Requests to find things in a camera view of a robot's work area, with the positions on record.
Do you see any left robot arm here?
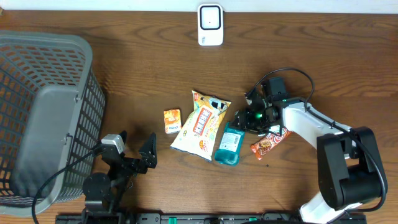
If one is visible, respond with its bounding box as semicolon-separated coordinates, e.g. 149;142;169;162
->
81;131;157;223

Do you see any red Top chocolate bar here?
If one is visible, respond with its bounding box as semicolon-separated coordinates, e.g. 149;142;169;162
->
250;128;292;160

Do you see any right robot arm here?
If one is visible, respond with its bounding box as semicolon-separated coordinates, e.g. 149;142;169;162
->
230;77;388;223

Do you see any grey plastic shopping basket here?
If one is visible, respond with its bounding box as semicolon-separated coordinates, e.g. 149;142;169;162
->
1;30;106;217

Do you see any small orange snack box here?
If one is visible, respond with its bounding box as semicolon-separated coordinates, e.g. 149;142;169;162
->
164;109;182;134

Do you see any white barcode scanner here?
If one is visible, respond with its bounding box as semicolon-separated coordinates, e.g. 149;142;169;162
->
197;3;224;47

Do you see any teal Listerine mouthwash bottle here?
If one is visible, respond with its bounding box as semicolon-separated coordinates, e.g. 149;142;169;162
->
215;123;245;166

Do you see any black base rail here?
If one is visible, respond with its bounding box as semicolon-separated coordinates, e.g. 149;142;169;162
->
55;212;368;224

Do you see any large yellow snack bag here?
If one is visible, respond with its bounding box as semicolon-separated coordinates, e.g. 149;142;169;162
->
170;91;231;161

